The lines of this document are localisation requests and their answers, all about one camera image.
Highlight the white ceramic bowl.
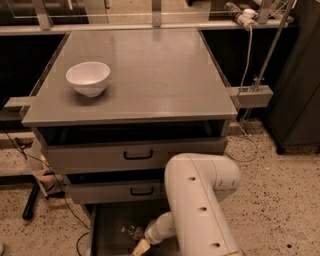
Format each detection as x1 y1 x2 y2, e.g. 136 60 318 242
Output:
65 61 111 97

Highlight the grey drawer cabinet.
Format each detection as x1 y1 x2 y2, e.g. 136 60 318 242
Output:
21 28 238 256

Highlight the grey middle drawer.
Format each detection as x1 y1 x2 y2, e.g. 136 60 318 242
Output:
67 180 166 204

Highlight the black top drawer handle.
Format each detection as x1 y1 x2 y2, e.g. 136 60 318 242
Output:
123 150 153 161

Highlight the dark cabinet at right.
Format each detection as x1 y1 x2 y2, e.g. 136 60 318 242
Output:
264 0 320 154

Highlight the black drawer handle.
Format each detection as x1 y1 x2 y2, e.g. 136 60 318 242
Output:
130 187 154 197
123 150 153 161

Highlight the white power strip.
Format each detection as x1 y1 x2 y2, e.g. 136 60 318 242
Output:
224 2 256 30

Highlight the black floor cable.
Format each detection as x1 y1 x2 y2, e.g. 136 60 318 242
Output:
2 129 91 256

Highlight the grey bottom drawer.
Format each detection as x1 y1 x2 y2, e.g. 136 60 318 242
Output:
86 199 182 256

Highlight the grey drawer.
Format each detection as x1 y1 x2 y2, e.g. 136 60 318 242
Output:
67 180 166 204
43 137 227 174
86 199 182 256

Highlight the grey top drawer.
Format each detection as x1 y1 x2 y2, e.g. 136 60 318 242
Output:
43 137 227 174

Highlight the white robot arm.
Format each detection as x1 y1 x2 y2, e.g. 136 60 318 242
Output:
130 153 242 256

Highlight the black cylindrical leg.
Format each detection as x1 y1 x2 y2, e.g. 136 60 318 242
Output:
22 183 40 221

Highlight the metal diagonal rod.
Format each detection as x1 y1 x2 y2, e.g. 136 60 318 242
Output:
250 0 296 92

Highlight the black middle drawer handle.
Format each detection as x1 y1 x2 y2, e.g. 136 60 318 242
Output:
130 187 154 197

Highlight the clear plastic water bottle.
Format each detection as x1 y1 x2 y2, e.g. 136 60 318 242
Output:
121 225 144 240

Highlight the grey metal side bracket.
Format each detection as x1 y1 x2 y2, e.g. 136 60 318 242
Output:
227 85 273 109

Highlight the white power cable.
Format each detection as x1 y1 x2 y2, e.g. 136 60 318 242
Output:
223 25 260 164

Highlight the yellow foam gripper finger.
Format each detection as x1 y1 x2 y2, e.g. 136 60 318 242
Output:
132 238 151 256

